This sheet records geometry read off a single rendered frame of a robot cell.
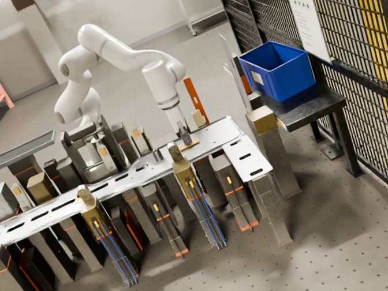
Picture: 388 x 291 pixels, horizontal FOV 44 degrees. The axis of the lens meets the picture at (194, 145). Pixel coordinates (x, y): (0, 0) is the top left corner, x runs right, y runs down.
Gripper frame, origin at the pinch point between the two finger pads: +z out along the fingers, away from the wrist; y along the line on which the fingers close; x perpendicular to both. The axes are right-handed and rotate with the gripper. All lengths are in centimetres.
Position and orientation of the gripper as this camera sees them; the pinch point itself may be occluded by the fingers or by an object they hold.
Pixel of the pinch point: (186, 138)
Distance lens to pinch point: 183.4
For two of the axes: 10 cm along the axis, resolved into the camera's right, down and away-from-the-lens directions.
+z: 3.8, 8.2, 4.3
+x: 9.0, -4.3, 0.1
